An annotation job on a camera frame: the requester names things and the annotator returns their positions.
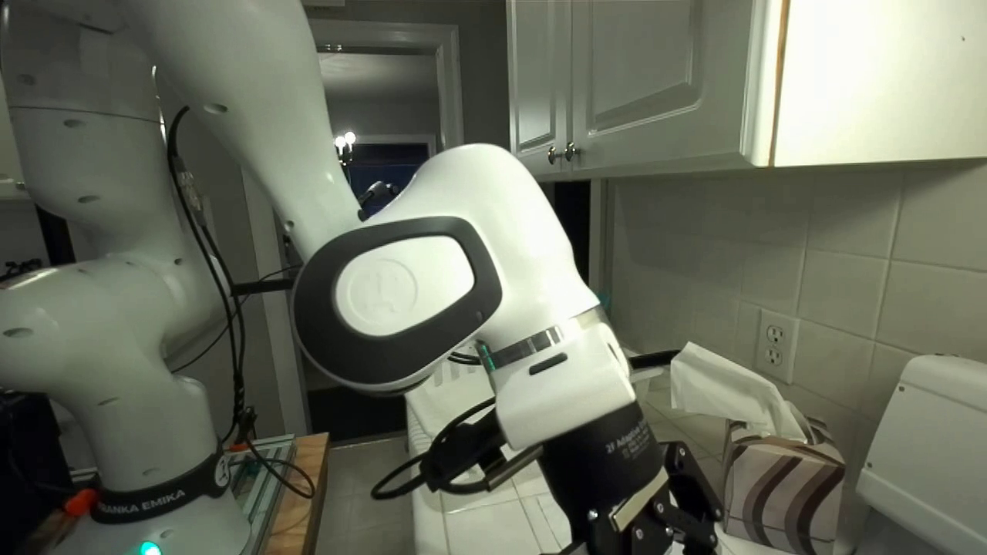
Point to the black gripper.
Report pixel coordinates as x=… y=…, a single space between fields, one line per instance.
x=606 y=462

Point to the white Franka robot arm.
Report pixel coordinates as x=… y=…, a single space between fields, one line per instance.
x=257 y=156

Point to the brown striped fabric bag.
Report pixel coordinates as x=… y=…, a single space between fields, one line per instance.
x=789 y=495

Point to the white gas stove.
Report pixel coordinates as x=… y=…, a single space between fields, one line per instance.
x=928 y=451

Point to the silver cabinet knob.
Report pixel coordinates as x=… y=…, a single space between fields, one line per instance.
x=561 y=156

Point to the white upper cabinets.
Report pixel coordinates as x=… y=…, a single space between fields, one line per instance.
x=719 y=72

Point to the white wall outlet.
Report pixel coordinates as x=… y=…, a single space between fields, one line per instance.
x=776 y=347

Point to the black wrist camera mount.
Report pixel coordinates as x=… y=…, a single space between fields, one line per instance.
x=458 y=451

